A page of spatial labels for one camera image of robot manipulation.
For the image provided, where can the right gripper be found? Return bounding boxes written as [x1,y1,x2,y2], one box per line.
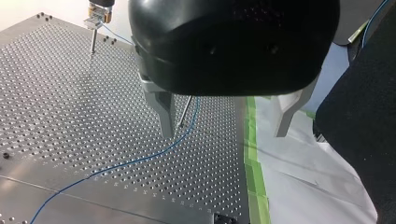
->
[87,0,117,24]

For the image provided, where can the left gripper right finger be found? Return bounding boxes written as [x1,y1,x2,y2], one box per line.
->
[274,77,319,138]

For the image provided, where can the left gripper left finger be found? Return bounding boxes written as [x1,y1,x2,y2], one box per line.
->
[137,72,177,140]

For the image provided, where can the connector holder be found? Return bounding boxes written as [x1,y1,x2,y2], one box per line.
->
[213,212,239,224]

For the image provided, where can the black panel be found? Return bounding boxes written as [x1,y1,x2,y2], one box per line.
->
[313,0,396,224]

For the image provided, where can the metal post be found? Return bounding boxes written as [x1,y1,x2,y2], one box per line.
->
[177,94,193,128]
[90,28,98,55]

